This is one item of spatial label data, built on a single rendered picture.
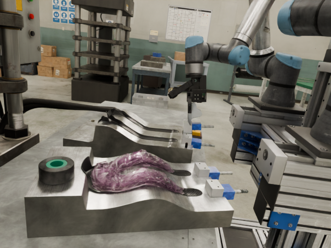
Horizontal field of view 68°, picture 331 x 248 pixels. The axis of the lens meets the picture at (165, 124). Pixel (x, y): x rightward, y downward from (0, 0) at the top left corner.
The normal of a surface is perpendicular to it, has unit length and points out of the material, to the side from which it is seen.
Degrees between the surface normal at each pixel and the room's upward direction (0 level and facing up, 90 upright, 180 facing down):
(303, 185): 90
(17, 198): 0
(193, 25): 90
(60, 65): 84
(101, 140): 90
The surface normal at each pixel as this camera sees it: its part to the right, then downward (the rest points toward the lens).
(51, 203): 0.20, 0.33
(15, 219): 0.11, -0.94
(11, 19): 0.73, 0.29
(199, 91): -0.09, 0.16
